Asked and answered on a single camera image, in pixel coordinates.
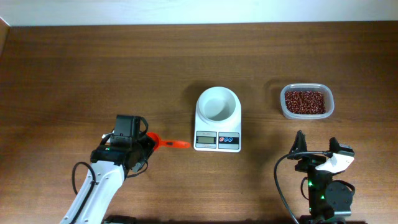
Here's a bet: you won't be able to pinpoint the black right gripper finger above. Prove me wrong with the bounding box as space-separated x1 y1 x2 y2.
329 137 341 153
287 130 307 160

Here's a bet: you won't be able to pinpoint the orange measuring scoop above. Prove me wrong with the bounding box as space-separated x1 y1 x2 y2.
147 132 191 151

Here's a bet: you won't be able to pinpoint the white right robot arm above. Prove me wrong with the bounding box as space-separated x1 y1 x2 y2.
287 131 355 223

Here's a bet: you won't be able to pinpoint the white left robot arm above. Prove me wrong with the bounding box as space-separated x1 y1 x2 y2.
60 115 155 224

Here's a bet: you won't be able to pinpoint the white digital kitchen scale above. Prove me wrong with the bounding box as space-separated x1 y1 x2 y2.
193 90 243 153

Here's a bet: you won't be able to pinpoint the red adzuki beans in container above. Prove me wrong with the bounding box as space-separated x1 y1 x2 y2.
284 91 326 115

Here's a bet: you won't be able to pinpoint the clear plastic bean container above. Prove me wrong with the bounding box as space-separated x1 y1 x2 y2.
280 83 335 119

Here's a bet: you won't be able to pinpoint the white round bowl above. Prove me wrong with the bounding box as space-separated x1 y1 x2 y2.
196 86 241 123

